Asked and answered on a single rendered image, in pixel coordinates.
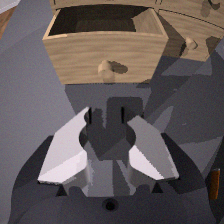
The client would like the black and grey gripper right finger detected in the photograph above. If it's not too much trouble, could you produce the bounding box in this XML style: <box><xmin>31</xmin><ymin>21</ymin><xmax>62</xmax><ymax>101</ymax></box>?
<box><xmin>121</xmin><ymin>106</ymin><xmax>216</xmax><ymax>224</ymax></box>

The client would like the wooden chest of drawers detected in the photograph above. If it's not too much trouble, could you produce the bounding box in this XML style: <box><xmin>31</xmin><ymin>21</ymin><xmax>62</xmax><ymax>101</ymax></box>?
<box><xmin>49</xmin><ymin>0</ymin><xmax>224</xmax><ymax>62</ymax></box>

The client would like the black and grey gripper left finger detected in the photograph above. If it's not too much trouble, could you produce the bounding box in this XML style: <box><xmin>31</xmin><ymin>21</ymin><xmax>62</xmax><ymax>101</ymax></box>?
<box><xmin>7</xmin><ymin>107</ymin><xmax>91</xmax><ymax>224</ymax></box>

